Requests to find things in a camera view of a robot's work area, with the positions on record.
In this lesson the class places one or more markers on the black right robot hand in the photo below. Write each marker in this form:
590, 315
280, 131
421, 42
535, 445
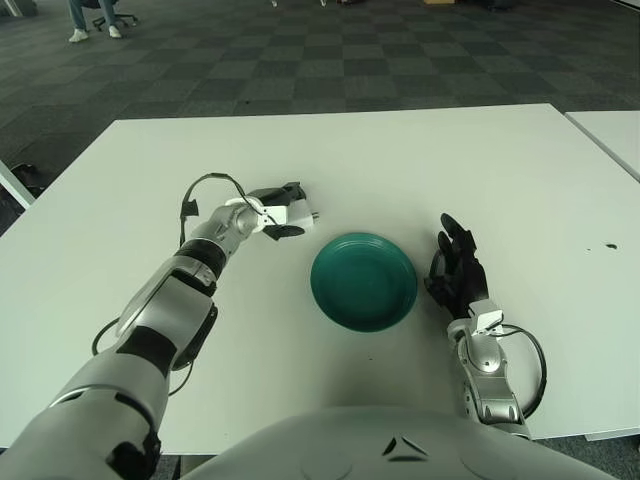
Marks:
462, 282

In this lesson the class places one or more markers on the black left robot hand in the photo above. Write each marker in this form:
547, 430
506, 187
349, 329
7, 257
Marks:
280, 195

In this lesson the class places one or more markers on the white charger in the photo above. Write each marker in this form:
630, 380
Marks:
302, 216

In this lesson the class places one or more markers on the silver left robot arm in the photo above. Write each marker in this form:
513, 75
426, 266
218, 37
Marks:
165, 300

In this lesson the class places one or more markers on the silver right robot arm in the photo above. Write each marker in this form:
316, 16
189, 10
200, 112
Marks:
487, 365

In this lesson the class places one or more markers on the green plate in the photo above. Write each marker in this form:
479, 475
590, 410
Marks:
364, 282

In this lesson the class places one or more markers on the grey robot torso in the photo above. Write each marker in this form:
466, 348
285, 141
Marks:
350, 445

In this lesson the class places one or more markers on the white side table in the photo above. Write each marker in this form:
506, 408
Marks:
612, 135

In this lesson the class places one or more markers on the black office chair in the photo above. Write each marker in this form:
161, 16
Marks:
125, 19

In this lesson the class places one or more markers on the brown cardboard box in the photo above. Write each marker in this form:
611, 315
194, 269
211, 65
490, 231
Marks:
440, 2

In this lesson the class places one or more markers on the black object on floor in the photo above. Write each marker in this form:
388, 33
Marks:
27, 174

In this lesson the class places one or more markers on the white desk edge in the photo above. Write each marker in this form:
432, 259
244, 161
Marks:
15, 187

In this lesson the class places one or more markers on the seated person in jeans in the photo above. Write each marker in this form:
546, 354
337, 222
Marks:
77, 20

